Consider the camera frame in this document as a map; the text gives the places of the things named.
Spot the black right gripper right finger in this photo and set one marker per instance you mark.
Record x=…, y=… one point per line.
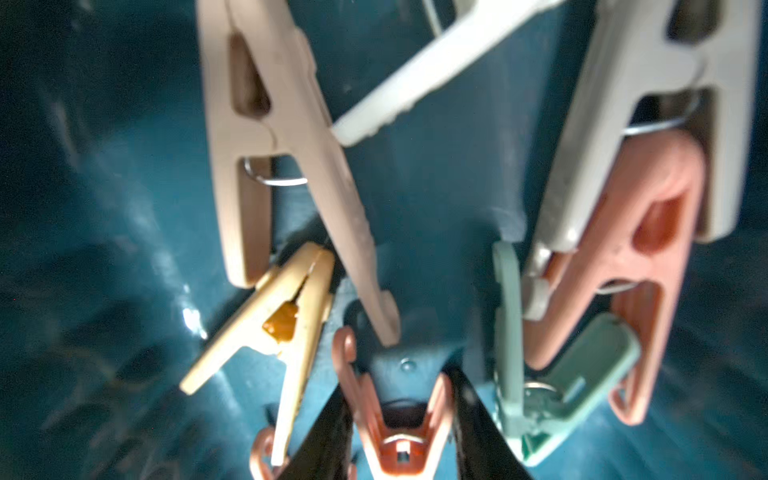
x=481, y=450

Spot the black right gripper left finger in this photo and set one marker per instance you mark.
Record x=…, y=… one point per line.
x=326, y=451

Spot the green clothespin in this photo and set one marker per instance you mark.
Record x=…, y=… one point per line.
x=536, y=415

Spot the yellow clothespin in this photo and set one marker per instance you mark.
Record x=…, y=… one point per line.
x=283, y=318

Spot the pink clothespin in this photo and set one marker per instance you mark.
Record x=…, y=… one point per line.
x=641, y=232

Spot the beige clothespin in tray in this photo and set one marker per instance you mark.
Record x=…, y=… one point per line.
x=262, y=100

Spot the grey-white clothespin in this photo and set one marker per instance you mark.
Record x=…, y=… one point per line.
x=651, y=66

